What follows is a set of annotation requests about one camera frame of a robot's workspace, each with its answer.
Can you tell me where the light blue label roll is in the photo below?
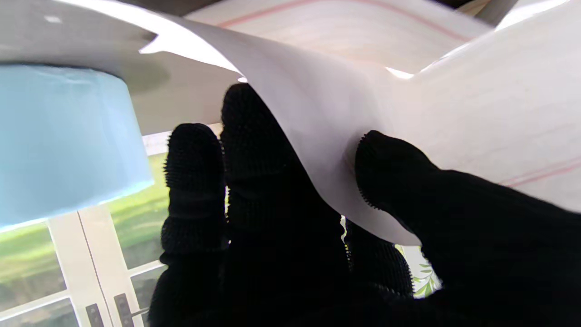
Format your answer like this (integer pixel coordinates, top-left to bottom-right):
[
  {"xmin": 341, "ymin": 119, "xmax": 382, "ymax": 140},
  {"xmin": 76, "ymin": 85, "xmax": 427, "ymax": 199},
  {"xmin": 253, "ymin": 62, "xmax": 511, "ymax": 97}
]
[{"xmin": 0, "ymin": 63, "xmax": 156, "ymax": 228}]

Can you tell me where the red lined paper sheet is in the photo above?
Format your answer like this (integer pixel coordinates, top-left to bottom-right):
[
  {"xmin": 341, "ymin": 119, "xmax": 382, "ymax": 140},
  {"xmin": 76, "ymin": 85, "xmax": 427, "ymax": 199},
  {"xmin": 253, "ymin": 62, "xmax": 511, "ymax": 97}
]
[
  {"xmin": 138, "ymin": 0, "xmax": 581, "ymax": 247},
  {"xmin": 185, "ymin": 0, "xmax": 496, "ymax": 74}
]

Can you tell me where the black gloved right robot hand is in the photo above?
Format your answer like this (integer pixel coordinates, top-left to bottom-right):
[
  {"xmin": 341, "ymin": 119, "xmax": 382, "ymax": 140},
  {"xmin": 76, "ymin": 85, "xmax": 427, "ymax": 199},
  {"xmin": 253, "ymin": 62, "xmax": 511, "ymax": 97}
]
[{"xmin": 149, "ymin": 83, "xmax": 581, "ymax": 327}]

